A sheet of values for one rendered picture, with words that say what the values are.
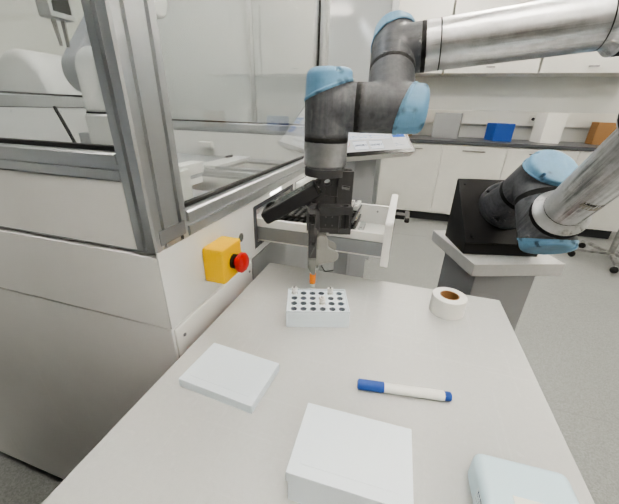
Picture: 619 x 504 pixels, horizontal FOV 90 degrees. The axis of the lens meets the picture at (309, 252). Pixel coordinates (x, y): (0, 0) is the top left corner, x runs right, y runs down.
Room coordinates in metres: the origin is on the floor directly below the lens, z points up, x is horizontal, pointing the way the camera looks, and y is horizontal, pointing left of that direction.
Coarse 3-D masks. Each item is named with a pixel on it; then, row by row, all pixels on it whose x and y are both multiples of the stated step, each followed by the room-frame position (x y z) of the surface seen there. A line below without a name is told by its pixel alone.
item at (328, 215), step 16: (320, 176) 0.53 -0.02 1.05; (336, 176) 0.53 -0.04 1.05; (352, 176) 0.55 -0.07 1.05; (320, 192) 0.55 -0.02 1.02; (336, 192) 0.55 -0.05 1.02; (320, 208) 0.53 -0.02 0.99; (336, 208) 0.53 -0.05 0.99; (352, 208) 0.53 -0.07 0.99; (320, 224) 0.54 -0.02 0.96; (336, 224) 0.54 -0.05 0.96
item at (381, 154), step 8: (352, 152) 1.51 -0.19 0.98; (360, 152) 1.53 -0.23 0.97; (368, 152) 1.56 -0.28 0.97; (376, 152) 1.59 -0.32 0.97; (384, 152) 1.62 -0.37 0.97; (392, 152) 1.66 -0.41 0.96; (400, 152) 1.69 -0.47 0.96; (408, 152) 1.74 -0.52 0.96; (352, 160) 1.53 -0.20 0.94; (360, 160) 1.57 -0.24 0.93
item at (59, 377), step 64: (256, 256) 0.74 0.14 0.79; (0, 320) 0.56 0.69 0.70; (64, 320) 0.50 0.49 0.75; (128, 320) 0.45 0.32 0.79; (192, 320) 0.47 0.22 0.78; (0, 384) 0.60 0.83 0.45; (64, 384) 0.52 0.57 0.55; (128, 384) 0.47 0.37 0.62; (0, 448) 0.66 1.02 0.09; (64, 448) 0.56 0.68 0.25
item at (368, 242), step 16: (368, 208) 0.91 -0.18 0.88; (384, 208) 0.90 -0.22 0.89; (272, 224) 0.74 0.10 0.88; (288, 224) 0.73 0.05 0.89; (304, 224) 0.72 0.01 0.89; (368, 224) 0.90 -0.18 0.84; (384, 224) 0.90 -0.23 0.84; (272, 240) 0.74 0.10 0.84; (288, 240) 0.73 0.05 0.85; (304, 240) 0.72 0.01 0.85; (336, 240) 0.69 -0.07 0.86; (352, 240) 0.68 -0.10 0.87; (368, 240) 0.67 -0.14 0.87
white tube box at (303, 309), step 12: (288, 288) 0.57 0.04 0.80; (288, 300) 0.53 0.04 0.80; (300, 300) 0.53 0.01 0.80; (312, 300) 0.53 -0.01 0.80; (336, 300) 0.54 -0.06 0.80; (288, 312) 0.49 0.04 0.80; (300, 312) 0.49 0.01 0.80; (312, 312) 0.49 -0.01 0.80; (324, 312) 0.49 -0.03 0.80; (336, 312) 0.49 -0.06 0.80; (348, 312) 0.49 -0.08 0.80; (288, 324) 0.49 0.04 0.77; (300, 324) 0.49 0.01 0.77; (312, 324) 0.49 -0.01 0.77; (324, 324) 0.49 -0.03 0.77; (336, 324) 0.49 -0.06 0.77; (348, 324) 0.49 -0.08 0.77
